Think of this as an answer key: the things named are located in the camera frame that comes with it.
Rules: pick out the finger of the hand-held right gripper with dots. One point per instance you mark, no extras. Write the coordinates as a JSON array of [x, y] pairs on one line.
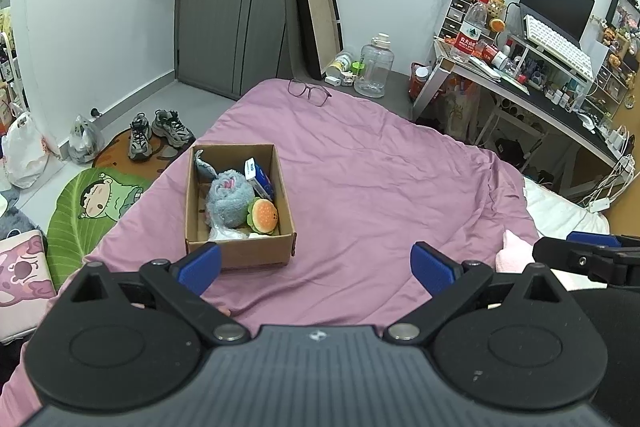
[[582, 261], [595, 238]]

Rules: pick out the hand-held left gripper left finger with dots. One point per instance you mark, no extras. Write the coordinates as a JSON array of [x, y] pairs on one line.
[[200, 268]]

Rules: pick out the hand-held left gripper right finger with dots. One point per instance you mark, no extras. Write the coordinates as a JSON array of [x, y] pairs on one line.
[[431, 268]]

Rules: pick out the brown cardboard box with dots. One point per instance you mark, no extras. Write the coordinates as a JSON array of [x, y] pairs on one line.
[[240, 252]]

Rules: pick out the burger plush toy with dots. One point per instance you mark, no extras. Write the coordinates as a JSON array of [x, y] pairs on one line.
[[262, 216]]

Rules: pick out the blue tissue pack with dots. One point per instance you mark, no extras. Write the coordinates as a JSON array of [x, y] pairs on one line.
[[260, 179]]

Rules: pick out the pink soft cloth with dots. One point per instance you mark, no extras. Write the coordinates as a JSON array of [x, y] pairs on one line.
[[515, 252]]

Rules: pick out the white power strip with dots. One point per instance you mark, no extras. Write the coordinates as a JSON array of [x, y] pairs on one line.
[[598, 205]]

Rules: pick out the white mattress cover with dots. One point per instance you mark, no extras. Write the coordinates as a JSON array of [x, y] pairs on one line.
[[560, 207]]

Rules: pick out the grey fluffy plush toy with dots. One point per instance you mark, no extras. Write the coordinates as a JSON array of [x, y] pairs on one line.
[[230, 199]]

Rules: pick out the pink bed sheet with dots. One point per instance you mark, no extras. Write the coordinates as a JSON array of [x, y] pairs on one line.
[[375, 187]]

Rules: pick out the green leaf cartoon mat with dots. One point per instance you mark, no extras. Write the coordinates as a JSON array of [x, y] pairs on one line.
[[75, 217]]

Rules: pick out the brown round floor mat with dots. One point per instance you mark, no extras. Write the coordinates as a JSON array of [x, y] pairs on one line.
[[112, 157]]

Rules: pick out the grey sneaker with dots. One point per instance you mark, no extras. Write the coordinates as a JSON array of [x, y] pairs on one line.
[[140, 137], [172, 127]]

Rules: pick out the white desk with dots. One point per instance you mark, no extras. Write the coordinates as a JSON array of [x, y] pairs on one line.
[[545, 99]]

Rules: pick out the printed shopping bag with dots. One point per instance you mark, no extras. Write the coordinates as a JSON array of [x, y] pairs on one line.
[[460, 107]]

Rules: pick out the grey plastic bag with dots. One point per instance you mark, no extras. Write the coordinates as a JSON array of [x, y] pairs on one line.
[[86, 139]]

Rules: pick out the pink cartoon cushion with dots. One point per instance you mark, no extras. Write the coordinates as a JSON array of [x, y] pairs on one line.
[[22, 267]]

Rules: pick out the red jar with white lid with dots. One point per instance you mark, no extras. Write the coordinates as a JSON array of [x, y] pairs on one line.
[[420, 82]]

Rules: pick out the door stopper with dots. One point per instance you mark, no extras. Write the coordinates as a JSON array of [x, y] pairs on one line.
[[94, 112]]

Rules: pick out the white keyboard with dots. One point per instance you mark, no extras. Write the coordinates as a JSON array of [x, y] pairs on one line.
[[557, 44]]

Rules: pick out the clear plastic water jug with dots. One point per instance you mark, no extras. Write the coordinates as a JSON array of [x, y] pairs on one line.
[[372, 69]]

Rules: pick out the dark-framed eyeglasses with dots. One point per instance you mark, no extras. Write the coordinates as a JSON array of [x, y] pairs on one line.
[[312, 93]]

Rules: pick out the white power adapter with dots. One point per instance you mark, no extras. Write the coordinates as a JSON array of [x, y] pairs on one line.
[[334, 82]]

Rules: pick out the white plastic bag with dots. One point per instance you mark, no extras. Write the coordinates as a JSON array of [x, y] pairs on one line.
[[25, 152]]

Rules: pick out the green lid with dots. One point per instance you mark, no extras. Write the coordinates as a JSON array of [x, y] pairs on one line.
[[357, 68]]

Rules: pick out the white and yellow jar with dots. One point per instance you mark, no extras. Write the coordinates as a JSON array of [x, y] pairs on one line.
[[340, 63]]

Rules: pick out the red label water bottle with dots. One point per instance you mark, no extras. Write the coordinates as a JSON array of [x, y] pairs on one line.
[[467, 32]]

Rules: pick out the black monitor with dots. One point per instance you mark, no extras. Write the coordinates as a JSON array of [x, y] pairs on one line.
[[555, 2]]

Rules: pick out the small drawer organizer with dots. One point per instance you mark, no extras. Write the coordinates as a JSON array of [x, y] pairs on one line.
[[457, 14]]

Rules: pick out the grey door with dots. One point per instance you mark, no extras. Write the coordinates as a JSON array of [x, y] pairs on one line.
[[235, 7]]

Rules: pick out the flat black-edged cardboard box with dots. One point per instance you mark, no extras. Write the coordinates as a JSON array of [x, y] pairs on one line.
[[320, 22]]

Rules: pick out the cluttered shelf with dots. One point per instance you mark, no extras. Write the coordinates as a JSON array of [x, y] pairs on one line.
[[10, 72]]

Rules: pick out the picture frame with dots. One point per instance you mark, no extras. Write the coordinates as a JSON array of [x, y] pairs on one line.
[[622, 12]]

